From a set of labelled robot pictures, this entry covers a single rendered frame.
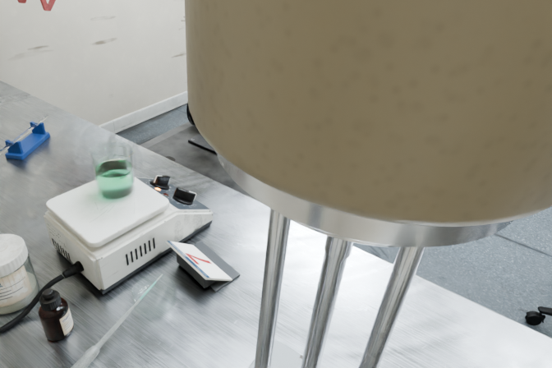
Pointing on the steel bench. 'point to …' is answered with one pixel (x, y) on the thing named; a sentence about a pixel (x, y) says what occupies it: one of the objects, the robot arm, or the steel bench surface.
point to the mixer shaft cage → (328, 296)
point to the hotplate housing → (125, 246)
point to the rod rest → (20, 149)
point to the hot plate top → (105, 212)
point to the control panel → (172, 195)
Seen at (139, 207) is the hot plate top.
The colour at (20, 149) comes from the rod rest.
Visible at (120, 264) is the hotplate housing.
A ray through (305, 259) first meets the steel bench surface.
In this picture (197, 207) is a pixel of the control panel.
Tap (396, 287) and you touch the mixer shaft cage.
